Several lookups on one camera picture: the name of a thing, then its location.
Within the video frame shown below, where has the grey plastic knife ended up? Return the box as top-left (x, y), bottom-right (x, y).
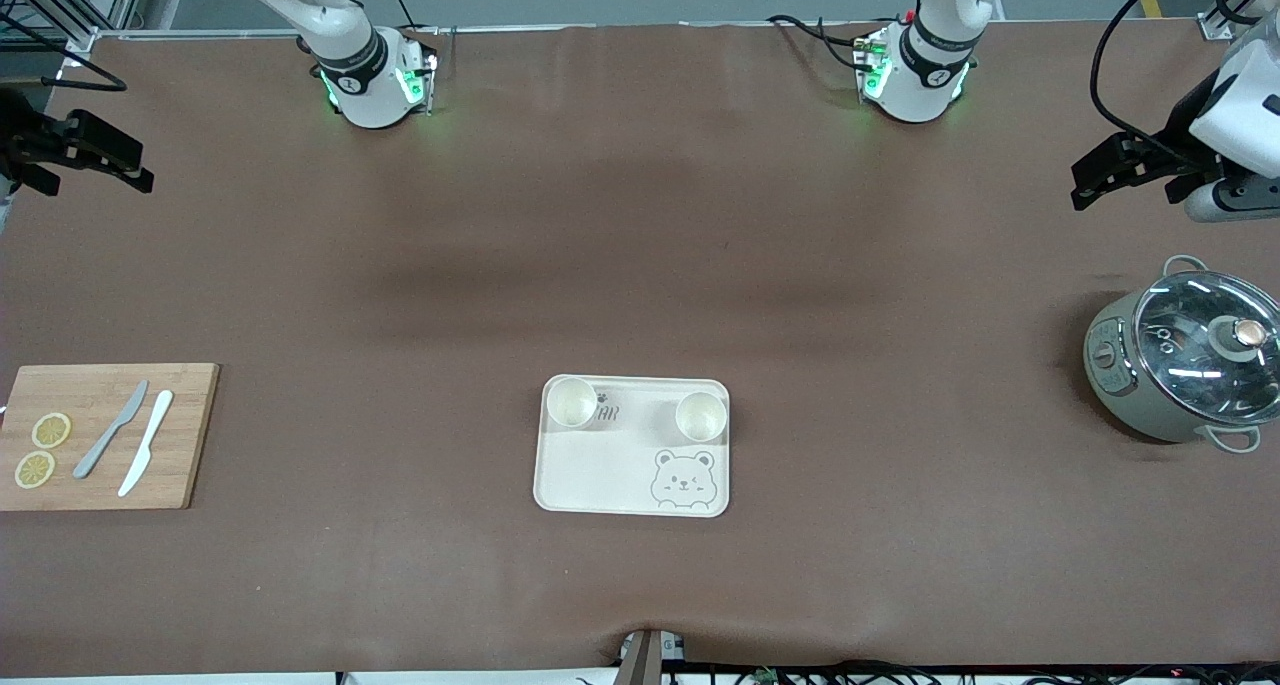
top-left (73, 380), bottom-right (149, 480)

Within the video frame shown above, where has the white plastic knife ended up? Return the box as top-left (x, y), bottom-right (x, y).
top-left (118, 390), bottom-right (174, 498)

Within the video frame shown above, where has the black right arm base cable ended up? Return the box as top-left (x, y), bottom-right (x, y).
top-left (375, 0), bottom-right (441, 61)

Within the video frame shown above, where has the white paper cup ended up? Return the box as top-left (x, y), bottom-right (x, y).
top-left (675, 391), bottom-right (728, 443)
top-left (545, 375), bottom-right (599, 430)

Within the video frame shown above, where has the black left arm base cable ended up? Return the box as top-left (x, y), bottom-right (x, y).
top-left (765, 13), bottom-right (873, 72)

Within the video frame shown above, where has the black arm base cable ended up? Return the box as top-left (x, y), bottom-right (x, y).
top-left (375, 0), bottom-right (441, 61)
top-left (765, 13), bottom-right (873, 72)

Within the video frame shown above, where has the metal clamp bracket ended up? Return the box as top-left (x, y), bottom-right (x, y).
top-left (615, 628), bottom-right (687, 685)

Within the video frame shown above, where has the bamboo cutting board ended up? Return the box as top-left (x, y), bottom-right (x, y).
top-left (0, 363), bottom-right (221, 512)

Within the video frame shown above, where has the grey-green electric pot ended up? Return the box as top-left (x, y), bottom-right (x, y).
top-left (1084, 255), bottom-right (1280, 454)

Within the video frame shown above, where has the glass pot lid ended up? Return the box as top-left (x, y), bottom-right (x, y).
top-left (1133, 270), bottom-right (1280, 426)

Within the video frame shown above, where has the cream bear print tray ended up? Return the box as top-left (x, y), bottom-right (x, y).
top-left (533, 374), bottom-right (731, 519)

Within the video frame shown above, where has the brown table cloth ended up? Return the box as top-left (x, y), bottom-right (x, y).
top-left (0, 20), bottom-right (1280, 678)

